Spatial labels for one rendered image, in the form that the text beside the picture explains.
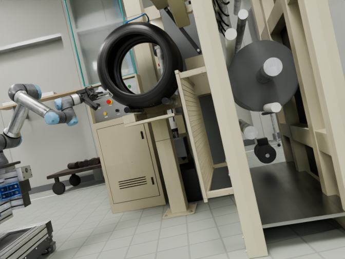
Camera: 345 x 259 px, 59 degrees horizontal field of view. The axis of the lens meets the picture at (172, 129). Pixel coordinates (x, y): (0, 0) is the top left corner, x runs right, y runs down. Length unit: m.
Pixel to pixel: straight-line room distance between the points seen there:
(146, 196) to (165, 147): 0.67
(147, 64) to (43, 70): 4.13
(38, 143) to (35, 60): 1.59
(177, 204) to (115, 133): 0.92
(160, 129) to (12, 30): 4.89
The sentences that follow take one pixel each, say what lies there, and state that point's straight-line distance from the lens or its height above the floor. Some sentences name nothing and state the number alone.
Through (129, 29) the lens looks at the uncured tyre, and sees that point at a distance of 2.20.
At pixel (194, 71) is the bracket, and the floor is 0.97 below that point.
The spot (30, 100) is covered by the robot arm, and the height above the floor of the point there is 1.07.
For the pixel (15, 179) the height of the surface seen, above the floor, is 0.60.
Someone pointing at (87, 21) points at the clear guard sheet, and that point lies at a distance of 3.22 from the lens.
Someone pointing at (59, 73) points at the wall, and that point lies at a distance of 6.34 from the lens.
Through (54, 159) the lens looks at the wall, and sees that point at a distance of 6.35.
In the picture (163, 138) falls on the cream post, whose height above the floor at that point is 0.63.
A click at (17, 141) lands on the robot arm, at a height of 0.86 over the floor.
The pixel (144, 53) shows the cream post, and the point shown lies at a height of 1.34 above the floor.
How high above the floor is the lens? 0.74
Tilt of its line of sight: 1 degrees down
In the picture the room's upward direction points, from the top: 13 degrees counter-clockwise
